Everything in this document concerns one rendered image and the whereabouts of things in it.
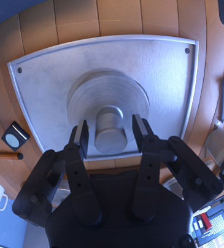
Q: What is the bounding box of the grey metal test weight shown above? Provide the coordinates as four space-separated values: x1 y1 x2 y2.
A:
66 68 150 155

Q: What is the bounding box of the wooden handled tool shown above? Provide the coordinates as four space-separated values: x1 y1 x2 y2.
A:
0 152 24 161

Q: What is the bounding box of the grey metal round dish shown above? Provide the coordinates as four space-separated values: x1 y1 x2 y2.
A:
161 175 185 200

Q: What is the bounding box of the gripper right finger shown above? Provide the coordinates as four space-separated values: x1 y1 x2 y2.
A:
128 114 223 224

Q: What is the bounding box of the red block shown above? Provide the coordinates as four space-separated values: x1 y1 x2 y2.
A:
199 212 212 232

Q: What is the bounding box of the white paper sheet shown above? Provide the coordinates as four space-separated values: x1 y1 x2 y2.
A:
51 179 71 207

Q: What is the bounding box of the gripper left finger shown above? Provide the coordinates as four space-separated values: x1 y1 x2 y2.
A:
12 119 103 228

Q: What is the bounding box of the dark square box with lens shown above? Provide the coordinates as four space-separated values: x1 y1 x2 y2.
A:
1 120 31 152

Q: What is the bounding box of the grey metal tray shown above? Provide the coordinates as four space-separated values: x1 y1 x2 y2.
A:
7 34 199 162

